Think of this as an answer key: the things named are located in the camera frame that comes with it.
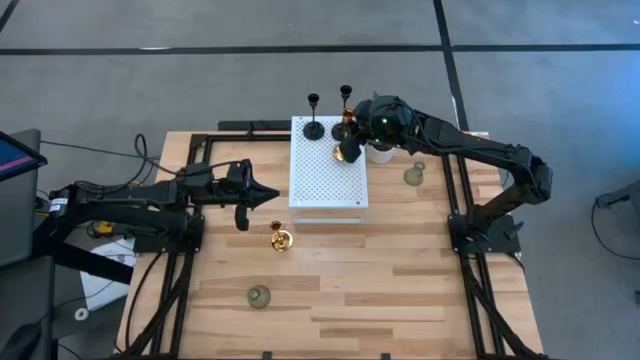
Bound thin black floor cable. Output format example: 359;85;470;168
591;197;640;261
39;140;164;162

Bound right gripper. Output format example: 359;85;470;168
340;115;377;164

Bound monitor with blue screen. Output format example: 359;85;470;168
0;130;49;182

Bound short black candlestick holder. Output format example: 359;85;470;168
302;92;326;142

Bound tall gold candlestick holder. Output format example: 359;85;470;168
332;107;356;163

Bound short gold candlestick holder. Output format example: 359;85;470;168
269;220;294;253

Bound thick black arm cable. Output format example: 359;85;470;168
132;132;241;177

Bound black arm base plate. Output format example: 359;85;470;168
132;214;205;254
447;213;521;255

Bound gray stand leg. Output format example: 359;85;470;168
594;180;640;209

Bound black aluminium extrusion frame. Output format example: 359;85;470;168
112;130;551;360

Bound green plant in white pot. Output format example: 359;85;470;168
366;141;397;165

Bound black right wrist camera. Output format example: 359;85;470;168
352;98;375;119

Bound tall black candlestick holder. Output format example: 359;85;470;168
330;84;354;143

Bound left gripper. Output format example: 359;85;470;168
214;177;280;232

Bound white perforated metal shelf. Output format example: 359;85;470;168
288;115;370;225

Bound olive green round knob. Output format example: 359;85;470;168
246;284;272;310

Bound black stand beam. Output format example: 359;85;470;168
29;214;134;286

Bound gray computer case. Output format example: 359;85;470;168
0;128;42;267

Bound white paper sheet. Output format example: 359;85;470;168
79;237;137;311

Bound black bar behind table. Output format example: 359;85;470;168
217;120;293;133

